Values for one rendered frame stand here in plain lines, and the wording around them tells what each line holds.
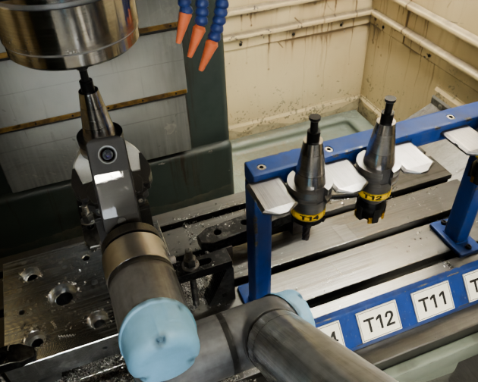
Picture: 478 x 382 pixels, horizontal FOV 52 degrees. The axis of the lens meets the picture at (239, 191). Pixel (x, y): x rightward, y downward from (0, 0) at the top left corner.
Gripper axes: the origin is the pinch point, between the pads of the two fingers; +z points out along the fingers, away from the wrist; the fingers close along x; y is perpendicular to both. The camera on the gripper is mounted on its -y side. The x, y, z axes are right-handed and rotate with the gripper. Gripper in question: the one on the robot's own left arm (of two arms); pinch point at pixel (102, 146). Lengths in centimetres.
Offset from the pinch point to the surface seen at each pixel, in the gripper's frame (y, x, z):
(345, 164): 3.5, 32.4, -13.7
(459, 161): 44, 92, 18
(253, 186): 3.6, 18.2, -12.9
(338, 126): 67, 89, 76
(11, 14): -22.6, -5.5, -6.8
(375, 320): 31, 36, -24
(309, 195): 2.6, 23.9, -18.5
